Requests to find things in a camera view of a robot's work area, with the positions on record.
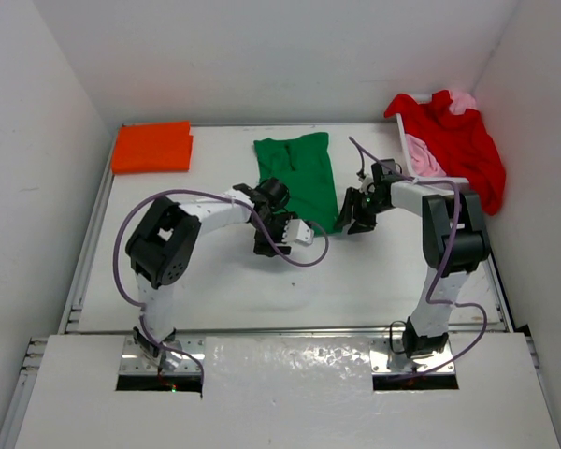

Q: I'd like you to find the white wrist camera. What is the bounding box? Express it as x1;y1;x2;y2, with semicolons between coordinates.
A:
360;179;375;195
282;219;315;247

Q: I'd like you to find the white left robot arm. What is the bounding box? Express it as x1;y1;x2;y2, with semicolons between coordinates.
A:
125;178;303;359

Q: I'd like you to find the red t shirt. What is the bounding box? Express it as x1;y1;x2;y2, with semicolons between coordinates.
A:
384;90;506;215

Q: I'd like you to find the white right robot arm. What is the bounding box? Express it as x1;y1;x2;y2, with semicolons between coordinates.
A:
334;159;491;358

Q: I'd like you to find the white plastic bin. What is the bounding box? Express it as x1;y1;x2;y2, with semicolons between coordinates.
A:
396;91;477;184

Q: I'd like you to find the pink t shirt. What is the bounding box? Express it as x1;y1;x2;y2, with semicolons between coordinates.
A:
405;134;446;177

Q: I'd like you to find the green t shirt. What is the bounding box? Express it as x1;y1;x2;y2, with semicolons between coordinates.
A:
253;132;338;234

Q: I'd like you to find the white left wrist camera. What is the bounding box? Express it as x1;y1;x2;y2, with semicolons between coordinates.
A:
282;219;315;247

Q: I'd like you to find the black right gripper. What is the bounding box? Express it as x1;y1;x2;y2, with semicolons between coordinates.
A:
335;187;391;235

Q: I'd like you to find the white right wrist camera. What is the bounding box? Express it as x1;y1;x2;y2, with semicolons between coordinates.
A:
360;179;375;195

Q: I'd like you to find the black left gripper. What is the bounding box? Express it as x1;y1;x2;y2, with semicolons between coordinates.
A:
251;213;296;256

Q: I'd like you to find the orange t shirt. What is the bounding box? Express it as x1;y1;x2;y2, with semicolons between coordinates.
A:
110;121;194;175

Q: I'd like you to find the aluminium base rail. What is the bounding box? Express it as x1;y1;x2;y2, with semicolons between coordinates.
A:
22;322;459;375

